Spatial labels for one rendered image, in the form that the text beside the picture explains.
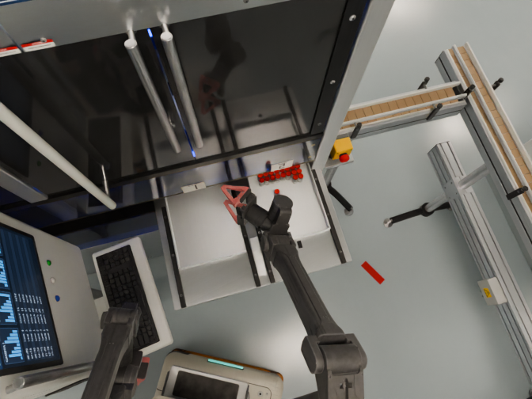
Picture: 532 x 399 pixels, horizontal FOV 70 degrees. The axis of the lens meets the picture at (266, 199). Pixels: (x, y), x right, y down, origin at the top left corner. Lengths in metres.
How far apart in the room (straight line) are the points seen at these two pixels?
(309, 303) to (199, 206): 0.82
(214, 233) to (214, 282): 0.19
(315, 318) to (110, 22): 0.67
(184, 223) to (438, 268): 1.67
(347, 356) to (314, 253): 0.78
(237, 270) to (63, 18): 1.04
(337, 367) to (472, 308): 1.98
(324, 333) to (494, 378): 2.01
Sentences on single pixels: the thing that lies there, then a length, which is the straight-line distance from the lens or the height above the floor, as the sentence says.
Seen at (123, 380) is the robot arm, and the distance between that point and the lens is 1.14.
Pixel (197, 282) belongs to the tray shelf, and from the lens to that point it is 1.49.
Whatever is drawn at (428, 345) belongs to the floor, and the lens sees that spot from 2.56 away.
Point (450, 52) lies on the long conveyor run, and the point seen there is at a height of 0.93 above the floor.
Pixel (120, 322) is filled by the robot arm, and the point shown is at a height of 1.37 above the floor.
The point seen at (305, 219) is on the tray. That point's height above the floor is 0.88.
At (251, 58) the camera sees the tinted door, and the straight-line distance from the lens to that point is 0.89.
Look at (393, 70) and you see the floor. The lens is 3.13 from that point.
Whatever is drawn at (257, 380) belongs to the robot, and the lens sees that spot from 2.09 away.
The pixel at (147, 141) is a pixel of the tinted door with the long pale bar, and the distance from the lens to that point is 1.10.
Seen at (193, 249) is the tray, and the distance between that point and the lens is 1.51.
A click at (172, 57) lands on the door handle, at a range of 0.73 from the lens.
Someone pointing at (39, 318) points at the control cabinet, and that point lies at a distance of 1.25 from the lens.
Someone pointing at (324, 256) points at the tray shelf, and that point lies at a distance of 1.51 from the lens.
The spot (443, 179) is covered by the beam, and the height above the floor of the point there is 0.48.
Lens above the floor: 2.35
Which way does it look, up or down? 71 degrees down
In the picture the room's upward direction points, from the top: 4 degrees clockwise
